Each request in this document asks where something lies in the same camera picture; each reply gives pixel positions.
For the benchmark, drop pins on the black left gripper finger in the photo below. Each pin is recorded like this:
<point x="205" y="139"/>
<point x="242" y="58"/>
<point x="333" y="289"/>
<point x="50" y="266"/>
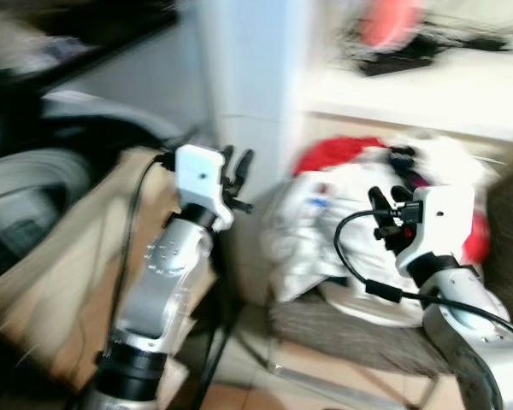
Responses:
<point x="244" y="164"/>
<point x="228" y="159"/>

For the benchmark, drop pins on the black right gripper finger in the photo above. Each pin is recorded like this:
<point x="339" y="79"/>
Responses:
<point x="378" y="205"/>
<point x="402" y="196"/>

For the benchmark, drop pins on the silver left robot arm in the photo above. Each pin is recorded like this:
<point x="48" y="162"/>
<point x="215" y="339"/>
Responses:
<point x="158" y="282"/>

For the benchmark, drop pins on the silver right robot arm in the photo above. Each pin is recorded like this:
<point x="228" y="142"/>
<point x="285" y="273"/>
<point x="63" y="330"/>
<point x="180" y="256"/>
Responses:
<point x="474" y="325"/>

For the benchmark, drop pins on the grey washing machine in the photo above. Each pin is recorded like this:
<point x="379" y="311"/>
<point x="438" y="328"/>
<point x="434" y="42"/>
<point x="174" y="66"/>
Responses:
<point x="34" y="188"/>

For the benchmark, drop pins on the white crumpled garment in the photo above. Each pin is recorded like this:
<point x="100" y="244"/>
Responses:
<point x="325" y="226"/>

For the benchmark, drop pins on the red garment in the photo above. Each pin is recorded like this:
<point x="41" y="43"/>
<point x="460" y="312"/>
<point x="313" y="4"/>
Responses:
<point x="333" y="154"/>

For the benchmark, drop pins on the white laundry basket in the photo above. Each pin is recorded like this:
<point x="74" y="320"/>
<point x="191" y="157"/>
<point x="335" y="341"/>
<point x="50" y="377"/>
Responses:
<point x="368" y="309"/>

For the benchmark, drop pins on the white shelf counter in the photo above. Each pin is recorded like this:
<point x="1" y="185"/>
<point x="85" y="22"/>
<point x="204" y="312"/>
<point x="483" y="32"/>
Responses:
<point x="427" y="94"/>

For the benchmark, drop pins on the dark brown fabric furniture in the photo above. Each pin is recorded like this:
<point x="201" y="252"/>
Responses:
<point x="511" y="248"/>

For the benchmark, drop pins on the black flat device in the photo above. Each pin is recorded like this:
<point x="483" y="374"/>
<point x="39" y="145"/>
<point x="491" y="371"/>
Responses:
<point x="398" y="60"/>

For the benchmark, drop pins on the pink round object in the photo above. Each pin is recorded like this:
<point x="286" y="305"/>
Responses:
<point x="392" y="21"/>

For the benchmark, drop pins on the black table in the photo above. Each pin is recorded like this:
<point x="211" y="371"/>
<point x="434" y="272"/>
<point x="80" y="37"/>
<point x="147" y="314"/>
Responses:
<point x="77" y="38"/>

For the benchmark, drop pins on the brown cardboard box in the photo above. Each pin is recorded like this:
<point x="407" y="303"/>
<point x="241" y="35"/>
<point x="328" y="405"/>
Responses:
<point x="60" y="290"/>

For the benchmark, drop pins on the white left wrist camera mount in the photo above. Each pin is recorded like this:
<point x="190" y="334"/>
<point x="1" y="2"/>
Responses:
<point x="197" y="179"/>

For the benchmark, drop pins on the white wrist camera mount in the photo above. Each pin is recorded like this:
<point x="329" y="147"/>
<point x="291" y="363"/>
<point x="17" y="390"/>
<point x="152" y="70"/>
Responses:
<point x="197" y="179"/>
<point x="440" y="226"/>

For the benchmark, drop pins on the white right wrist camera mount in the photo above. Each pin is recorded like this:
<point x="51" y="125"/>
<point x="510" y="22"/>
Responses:
<point x="440" y="226"/>

